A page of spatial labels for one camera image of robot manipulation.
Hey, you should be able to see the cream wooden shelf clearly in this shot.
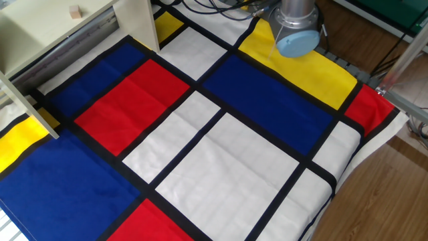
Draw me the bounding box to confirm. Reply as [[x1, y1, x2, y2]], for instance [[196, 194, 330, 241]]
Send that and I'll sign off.
[[0, 0, 161, 140]]

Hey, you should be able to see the Mondrian pattern cloth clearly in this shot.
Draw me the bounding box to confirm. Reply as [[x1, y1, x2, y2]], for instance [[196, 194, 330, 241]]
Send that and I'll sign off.
[[0, 0, 411, 241]]

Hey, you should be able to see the white cable tie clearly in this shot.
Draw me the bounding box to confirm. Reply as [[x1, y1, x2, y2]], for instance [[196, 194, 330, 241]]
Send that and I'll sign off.
[[267, 25, 285, 61]]

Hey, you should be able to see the black cable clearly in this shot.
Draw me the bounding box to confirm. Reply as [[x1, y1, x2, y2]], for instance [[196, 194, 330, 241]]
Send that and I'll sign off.
[[180, 0, 258, 21], [192, 0, 268, 13]]

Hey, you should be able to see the grey cable metal connector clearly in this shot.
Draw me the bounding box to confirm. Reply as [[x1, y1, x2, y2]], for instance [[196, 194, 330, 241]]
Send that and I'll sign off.
[[250, 6, 280, 17]]

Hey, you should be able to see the aluminium profile rail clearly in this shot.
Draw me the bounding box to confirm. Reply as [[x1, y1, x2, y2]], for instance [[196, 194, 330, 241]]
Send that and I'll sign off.
[[9, 6, 118, 94]]

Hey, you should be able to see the aluminium frame bar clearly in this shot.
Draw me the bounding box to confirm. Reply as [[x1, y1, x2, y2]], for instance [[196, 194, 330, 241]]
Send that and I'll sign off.
[[376, 29, 428, 125]]

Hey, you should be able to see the grey cable bundle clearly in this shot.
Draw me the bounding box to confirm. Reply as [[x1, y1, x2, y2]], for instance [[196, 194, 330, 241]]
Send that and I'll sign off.
[[406, 106, 428, 150]]

